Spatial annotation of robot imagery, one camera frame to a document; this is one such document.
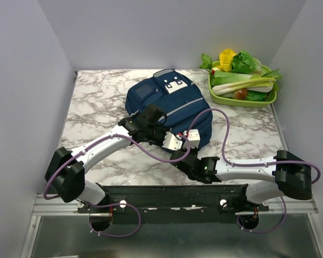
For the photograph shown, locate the navy blue student backpack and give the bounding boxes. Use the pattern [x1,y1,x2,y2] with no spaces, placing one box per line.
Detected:
[125,69,213,148]

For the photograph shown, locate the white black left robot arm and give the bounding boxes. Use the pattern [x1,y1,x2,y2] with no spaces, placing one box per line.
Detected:
[43,104,169,212]

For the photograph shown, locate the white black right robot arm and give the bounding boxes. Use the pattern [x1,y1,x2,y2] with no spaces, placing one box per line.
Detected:
[170,149,312,211]

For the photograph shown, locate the brown toy mushroom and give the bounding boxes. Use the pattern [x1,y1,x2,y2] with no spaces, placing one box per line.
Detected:
[233,88,248,100]

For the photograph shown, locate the yellow toy flower vegetable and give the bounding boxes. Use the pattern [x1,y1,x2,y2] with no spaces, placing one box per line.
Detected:
[218,49,237,72]

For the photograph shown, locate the toy celery stalk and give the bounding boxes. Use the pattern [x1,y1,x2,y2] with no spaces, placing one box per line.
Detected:
[212,77,276,96]

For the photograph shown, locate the green toy lettuce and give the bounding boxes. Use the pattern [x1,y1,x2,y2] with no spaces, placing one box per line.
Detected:
[231,51,262,75]

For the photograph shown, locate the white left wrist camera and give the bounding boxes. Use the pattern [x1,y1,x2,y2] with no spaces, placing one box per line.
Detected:
[162,132,183,151]

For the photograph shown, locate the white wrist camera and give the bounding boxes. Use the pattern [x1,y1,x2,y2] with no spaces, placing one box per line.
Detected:
[162,132,183,151]
[183,129,201,148]

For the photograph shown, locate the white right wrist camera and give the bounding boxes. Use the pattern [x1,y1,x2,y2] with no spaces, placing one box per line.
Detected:
[183,129,201,148]

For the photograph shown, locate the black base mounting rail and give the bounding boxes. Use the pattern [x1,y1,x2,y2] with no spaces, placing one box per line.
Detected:
[78,184,269,225]

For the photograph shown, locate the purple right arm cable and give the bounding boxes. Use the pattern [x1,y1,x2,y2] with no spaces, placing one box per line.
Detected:
[181,108,321,234]

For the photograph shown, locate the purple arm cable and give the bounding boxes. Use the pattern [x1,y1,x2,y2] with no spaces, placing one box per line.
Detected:
[43,133,191,238]
[181,108,321,234]

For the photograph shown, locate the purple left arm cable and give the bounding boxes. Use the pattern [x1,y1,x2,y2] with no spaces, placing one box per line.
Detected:
[43,133,191,238]

